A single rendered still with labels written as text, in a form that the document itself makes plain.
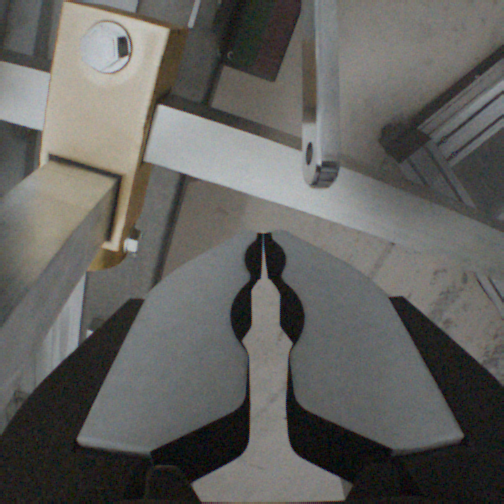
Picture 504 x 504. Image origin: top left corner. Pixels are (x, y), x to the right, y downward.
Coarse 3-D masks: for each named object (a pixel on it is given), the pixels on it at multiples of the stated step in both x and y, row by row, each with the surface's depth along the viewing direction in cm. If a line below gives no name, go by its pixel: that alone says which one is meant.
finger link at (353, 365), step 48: (288, 240) 11; (288, 288) 9; (336, 288) 9; (288, 336) 10; (336, 336) 8; (384, 336) 8; (288, 384) 7; (336, 384) 7; (384, 384) 7; (432, 384) 7; (288, 432) 7; (336, 432) 6; (384, 432) 6; (432, 432) 6
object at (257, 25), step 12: (252, 0) 28; (264, 0) 28; (252, 12) 28; (264, 12) 28; (252, 24) 29; (264, 24) 28; (240, 36) 29; (252, 36) 29; (240, 48) 29; (252, 48) 29; (240, 60) 30; (252, 60) 30
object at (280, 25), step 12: (288, 0) 28; (300, 0) 27; (276, 12) 28; (288, 12) 28; (276, 24) 28; (288, 24) 28; (264, 36) 29; (276, 36) 29; (288, 36) 29; (264, 48) 29; (276, 48) 29; (264, 60) 30; (276, 60) 30; (264, 72) 30
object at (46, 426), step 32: (128, 320) 8; (96, 352) 7; (64, 384) 7; (96, 384) 7; (32, 416) 6; (64, 416) 6; (0, 448) 6; (32, 448) 6; (64, 448) 6; (0, 480) 5; (32, 480) 5; (64, 480) 5; (96, 480) 5; (128, 480) 5
